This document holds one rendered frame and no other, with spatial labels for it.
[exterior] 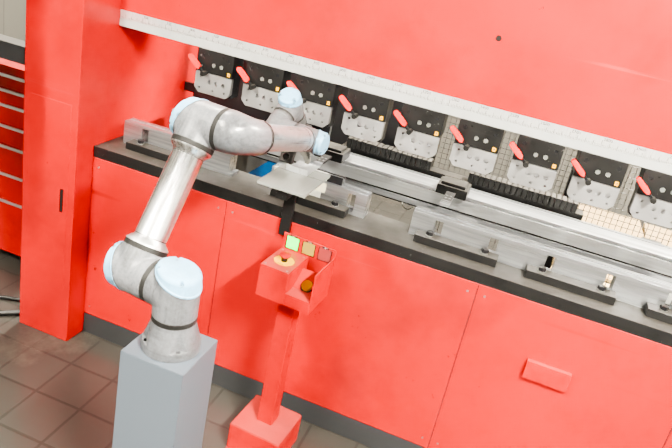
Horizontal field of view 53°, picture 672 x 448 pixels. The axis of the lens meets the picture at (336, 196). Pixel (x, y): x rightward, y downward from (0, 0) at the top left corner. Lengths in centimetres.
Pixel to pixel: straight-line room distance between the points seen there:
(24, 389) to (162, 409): 117
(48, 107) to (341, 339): 141
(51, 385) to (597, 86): 227
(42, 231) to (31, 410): 70
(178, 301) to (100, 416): 117
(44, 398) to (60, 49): 131
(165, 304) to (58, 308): 144
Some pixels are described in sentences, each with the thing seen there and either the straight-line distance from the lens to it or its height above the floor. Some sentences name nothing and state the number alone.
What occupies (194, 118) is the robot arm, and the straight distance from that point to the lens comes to 176.
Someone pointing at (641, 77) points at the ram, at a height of 161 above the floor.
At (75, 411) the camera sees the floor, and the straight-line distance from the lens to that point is 281.
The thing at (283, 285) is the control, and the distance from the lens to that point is 223.
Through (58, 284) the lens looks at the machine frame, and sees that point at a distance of 303.
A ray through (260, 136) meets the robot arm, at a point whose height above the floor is 131.
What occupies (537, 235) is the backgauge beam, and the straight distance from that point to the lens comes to 267.
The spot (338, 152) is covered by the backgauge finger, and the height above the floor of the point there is 102.
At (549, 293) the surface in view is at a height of 87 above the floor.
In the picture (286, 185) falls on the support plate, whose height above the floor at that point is 100.
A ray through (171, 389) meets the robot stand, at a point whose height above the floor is 72.
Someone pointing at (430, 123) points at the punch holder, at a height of 130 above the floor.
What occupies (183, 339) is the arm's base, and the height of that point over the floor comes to 83.
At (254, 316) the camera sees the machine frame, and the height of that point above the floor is 39.
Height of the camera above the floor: 184
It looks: 22 degrees down
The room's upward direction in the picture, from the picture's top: 12 degrees clockwise
